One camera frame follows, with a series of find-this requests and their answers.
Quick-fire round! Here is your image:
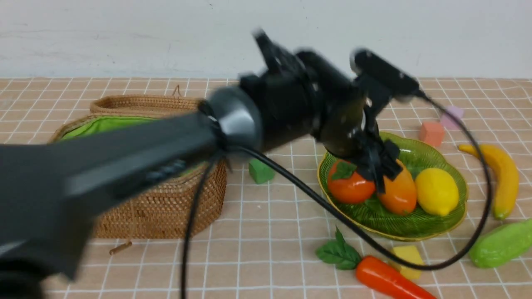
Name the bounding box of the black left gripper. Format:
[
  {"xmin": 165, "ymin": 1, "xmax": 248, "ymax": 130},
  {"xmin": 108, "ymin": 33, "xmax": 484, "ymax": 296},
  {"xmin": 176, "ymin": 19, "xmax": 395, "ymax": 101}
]
[{"xmin": 320, "ymin": 96, "xmax": 403, "ymax": 194}]

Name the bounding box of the orange mango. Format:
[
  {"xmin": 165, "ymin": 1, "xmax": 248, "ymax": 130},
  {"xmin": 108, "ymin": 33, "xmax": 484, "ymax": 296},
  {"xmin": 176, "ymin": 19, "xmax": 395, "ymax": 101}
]
[{"xmin": 377, "ymin": 159, "xmax": 417, "ymax": 216}]

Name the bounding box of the orange persimmon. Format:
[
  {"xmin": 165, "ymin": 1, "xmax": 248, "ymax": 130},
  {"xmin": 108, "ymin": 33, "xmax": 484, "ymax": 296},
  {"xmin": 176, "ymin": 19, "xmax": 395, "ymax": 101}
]
[{"xmin": 327, "ymin": 160, "xmax": 376, "ymax": 205}]

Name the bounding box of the yellow lemon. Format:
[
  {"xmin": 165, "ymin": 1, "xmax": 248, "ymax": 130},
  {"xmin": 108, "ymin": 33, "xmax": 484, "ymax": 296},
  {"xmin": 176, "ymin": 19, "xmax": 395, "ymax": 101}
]
[{"xmin": 415, "ymin": 168, "xmax": 459, "ymax": 216}]

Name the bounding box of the orange carrot with leaves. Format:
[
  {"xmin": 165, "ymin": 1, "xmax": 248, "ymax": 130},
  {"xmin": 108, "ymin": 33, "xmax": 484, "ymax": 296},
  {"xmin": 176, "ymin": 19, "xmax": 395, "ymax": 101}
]
[{"xmin": 315, "ymin": 229, "xmax": 435, "ymax": 299}]

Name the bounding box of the yellow banana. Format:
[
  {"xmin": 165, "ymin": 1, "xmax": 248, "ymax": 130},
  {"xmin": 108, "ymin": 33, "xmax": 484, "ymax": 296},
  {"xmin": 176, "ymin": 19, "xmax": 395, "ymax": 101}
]
[{"xmin": 480, "ymin": 144, "xmax": 519, "ymax": 220}]

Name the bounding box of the green bitter gourd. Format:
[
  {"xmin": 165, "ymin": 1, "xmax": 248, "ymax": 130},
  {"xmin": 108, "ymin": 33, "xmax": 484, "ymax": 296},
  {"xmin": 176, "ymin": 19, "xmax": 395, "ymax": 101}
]
[{"xmin": 469, "ymin": 219, "xmax": 532, "ymax": 268}]

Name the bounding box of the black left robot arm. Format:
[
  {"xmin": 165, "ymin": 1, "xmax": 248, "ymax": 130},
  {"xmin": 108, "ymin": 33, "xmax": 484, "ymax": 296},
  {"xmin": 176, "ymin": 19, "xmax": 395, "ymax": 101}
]
[{"xmin": 1, "ymin": 31, "xmax": 406, "ymax": 299}]

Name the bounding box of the green glass plate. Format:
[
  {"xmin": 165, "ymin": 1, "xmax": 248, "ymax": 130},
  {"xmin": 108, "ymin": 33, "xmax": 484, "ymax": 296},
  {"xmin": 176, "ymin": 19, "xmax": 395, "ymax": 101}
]
[{"xmin": 317, "ymin": 131, "xmax": 468, "ymax": 242}]

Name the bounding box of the orange foam cube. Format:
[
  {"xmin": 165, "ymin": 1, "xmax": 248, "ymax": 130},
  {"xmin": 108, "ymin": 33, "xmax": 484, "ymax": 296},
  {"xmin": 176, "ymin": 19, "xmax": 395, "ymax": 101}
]
[{"xmin": 419, "ymin": 122, "xmax": 445, "ymax": 147}]

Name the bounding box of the pink foam cube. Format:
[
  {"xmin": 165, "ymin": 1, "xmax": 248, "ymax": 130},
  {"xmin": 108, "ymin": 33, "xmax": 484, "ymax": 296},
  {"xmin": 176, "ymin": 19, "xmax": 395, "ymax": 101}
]
[{"xmin": 440, "ymin": 105, "xmax": 464, "ymax": 131}]

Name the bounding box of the yellow foam cube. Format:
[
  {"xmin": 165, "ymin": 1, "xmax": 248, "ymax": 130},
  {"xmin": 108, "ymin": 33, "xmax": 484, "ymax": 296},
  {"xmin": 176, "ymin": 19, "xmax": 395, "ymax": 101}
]
[{"xmin": 388, "ymin": 245, "xmax": 424, "ymax": 280}]

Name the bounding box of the green foam cube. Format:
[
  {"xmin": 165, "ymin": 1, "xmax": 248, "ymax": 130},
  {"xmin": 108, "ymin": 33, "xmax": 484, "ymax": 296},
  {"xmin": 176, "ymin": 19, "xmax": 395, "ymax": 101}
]
[{"xmin": 248, "ymin": 159, "xmax": 275, "ymax": 185}]

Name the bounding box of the checkered tablecloth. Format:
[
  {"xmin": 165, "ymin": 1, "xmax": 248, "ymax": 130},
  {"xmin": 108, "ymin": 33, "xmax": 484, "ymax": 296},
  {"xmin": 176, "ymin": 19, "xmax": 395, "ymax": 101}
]
[{"xmin": 0, "ymin": 78, "xmax": 532, "ymax": 299}]

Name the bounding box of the woven basket lid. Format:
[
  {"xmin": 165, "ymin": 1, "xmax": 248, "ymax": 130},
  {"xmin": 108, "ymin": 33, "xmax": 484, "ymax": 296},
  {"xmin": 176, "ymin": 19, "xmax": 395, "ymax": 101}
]
[{"xmin": 89, "ymin": 86, "xmax": 204, "ymax": 117}]

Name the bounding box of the wooden basket toggle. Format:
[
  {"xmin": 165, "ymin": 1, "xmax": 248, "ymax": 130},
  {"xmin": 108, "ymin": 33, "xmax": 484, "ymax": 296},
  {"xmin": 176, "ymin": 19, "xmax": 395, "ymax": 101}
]
[{"xmin": 109, "ymin": 240, "xmax": 132, "ymax": 256}]

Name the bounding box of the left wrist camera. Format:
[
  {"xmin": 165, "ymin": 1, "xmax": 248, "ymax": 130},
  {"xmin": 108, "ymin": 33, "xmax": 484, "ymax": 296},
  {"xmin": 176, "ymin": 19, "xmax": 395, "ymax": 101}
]
[{"xmin": 350, "ymin": 49, "xmax": 420, "ymax": 103}]

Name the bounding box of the black camera cable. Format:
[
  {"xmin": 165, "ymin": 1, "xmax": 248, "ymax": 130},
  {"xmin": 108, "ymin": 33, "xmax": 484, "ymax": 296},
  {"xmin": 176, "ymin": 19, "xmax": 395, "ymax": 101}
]
[{"xmin": 180, "ymin": 89, "xmax": 493, "ymax": 299}]

